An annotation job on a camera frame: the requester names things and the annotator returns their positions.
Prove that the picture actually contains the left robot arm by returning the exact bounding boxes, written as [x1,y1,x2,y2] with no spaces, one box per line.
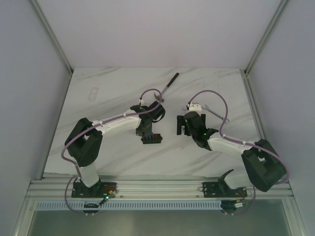
[61,102,166,198]

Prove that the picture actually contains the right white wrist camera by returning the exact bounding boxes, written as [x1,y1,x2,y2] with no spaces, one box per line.
[187,103,202,113]

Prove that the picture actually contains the white slotted cable duct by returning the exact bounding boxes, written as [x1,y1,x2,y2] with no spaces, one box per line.
[35,200,222,211]

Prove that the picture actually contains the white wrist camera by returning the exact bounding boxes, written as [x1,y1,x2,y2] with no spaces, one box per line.
[139,99,148,107]
[187,103,202,113]

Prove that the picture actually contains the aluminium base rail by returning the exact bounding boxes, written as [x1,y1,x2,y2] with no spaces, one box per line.
[26,175,293,200]

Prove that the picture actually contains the clear plastic fuse box cover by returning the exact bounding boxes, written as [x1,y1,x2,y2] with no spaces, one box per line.
[88,87,99,101]

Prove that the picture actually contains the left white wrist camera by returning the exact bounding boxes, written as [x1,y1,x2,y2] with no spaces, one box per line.
[139,99,148,107]

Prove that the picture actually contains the black fuse box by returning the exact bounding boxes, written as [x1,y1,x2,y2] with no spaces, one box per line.
[141,134,163,145]

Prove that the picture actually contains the claw hammer black handle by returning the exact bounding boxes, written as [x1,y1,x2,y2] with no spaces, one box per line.
[154,73,179,102]

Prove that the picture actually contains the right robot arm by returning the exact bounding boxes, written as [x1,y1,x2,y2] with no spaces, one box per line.
[177,111,288,196]

